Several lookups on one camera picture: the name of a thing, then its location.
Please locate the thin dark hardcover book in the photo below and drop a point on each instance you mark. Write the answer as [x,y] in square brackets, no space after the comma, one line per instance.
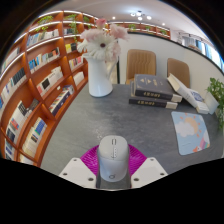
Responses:
[150,102]

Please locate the tan upholstered chair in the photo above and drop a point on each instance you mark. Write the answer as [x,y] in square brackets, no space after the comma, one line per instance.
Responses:
[141,65]
[178,70]

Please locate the ceiling lights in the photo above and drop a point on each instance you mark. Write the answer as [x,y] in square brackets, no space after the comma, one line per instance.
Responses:
[139,14]

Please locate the orange wooden bookshelf unit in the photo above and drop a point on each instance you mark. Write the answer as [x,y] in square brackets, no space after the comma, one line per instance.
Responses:
[36,86]

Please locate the pastel printed mouse pad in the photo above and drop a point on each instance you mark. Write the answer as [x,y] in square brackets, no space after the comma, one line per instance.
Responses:
[190,133]

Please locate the white ceramic vase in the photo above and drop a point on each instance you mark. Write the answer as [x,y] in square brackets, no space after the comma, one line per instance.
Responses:
[98,80]

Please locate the window with curtains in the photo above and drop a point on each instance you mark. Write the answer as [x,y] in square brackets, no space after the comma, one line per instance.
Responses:
[206,50]

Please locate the pink and white flowers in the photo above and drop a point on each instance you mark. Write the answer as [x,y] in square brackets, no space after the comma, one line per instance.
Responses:
[100,43]

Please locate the white partition with black trim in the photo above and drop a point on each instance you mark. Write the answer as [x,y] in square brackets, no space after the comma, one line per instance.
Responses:
[160,43]

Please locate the green plant in white pot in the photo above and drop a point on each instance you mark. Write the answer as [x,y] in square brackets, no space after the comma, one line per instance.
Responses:
[217,93]

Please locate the blue and white book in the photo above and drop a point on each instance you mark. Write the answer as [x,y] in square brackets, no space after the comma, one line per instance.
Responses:
[197,97]

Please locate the thick dark hardcover book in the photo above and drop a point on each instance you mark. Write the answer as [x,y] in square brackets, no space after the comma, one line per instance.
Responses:
[153,86]

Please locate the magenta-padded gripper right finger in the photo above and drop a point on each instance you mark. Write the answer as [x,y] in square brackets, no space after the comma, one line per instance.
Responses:
[150,171]

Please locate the white computer mouse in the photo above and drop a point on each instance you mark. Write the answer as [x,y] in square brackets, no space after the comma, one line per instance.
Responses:
[113,160]

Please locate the thick white book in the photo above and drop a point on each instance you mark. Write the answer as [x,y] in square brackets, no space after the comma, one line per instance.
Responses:
[180,87]

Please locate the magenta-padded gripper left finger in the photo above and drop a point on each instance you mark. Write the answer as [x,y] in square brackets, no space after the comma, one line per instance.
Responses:
[75,171]

